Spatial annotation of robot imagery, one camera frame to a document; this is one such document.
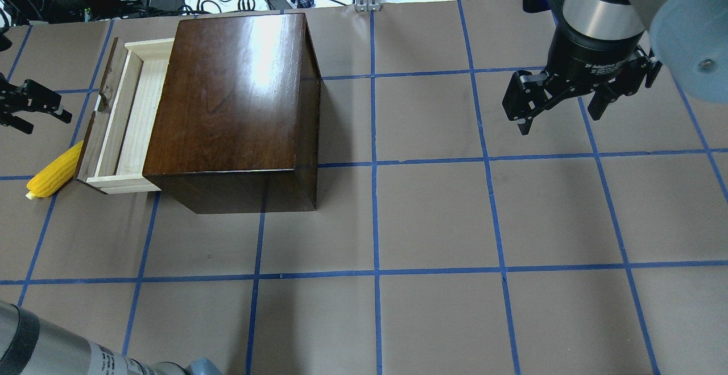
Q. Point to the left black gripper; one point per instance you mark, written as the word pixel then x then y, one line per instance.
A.
pixel 29 101

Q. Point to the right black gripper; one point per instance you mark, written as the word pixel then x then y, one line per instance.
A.
pixel 588 55

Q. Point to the yellow toy corn cob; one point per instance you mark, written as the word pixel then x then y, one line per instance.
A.
pixel 58 172

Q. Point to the light wood drawer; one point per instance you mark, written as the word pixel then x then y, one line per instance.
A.
pixel 116 141

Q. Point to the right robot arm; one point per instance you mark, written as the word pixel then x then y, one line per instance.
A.
pixel 688 36

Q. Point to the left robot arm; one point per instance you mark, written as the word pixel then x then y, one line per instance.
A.
pixel 31 345

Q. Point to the dark wooden drawer cabinet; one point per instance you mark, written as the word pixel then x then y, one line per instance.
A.
pixel 237 124

